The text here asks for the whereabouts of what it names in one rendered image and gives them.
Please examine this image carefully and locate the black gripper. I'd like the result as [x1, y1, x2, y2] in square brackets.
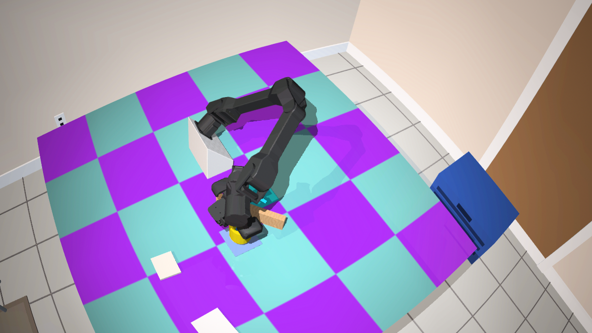
[211, 177, 263, 240]

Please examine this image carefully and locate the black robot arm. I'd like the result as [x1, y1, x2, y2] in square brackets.
[194, 77, 307, 227]

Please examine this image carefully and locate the light wooden plank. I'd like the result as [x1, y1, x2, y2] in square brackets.
[216, 193, 286, 230]

